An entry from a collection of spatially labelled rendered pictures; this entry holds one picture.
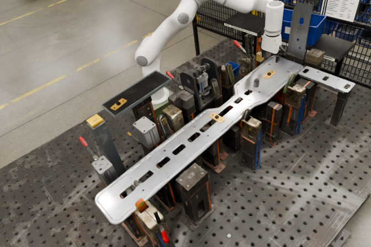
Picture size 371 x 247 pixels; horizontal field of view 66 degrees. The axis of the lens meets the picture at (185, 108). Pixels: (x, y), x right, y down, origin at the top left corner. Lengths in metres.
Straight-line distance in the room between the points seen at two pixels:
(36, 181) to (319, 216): 1.58
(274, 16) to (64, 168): 1.49
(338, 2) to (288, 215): 1.28
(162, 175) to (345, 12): 1.45
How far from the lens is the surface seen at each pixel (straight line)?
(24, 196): 1.98
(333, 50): 2.00
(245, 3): 1.53
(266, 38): 1.64
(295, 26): 1.89
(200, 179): 1.25
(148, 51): 1.72
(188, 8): 1.54
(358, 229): 2.42
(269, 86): 1.70
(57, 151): 2.08
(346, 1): 2.04
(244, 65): 1.83
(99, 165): 1.38
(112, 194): 1.34
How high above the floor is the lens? 2.07
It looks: 42 degrees down
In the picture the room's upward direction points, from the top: 10 degrees counter-clockwise
